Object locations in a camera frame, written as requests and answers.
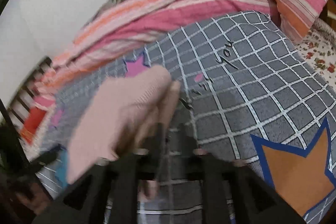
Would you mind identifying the pink knitted sweater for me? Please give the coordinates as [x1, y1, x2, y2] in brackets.
[67, 65, 181, 184]

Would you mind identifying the red pillow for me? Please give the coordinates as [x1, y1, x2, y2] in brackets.
[20, 106, 47, 144]

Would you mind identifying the dark wooden headboard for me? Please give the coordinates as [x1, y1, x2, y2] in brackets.
[1, 56, 52, 136]

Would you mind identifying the grey checked star bedsheet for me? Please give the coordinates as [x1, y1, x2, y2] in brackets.
[41, 11, 335, 223]

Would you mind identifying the floral white bedsheet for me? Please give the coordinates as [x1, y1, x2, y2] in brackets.
[295, 18, 336, 90]

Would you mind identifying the pink orange striped duvet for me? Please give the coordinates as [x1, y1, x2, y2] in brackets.
[35, 0, 327, 110]

